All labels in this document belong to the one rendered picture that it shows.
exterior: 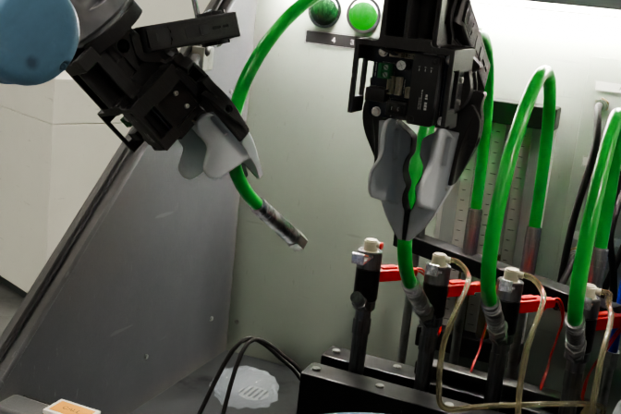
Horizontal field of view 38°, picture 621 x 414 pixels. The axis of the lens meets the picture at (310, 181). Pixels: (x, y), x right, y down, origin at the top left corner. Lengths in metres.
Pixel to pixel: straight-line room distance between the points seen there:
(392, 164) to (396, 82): 0.08
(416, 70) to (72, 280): 0.58
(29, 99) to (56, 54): 3.18
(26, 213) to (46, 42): 3.27
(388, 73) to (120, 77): 0.29
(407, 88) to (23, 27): 0.26
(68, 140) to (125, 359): 2.54
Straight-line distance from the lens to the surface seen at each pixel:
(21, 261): 3.99
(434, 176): 0.67
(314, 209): 1.36
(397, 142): 0.69
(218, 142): 0.87
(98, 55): 0.83
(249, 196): 0.93
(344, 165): 1.33
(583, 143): 1.24
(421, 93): 0.62
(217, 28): 0.89
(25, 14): 0.64
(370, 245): 1.02
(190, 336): 1.37
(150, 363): 1.28
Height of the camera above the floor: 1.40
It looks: 12 degrees down
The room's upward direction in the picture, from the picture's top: 6 degrees clockwise
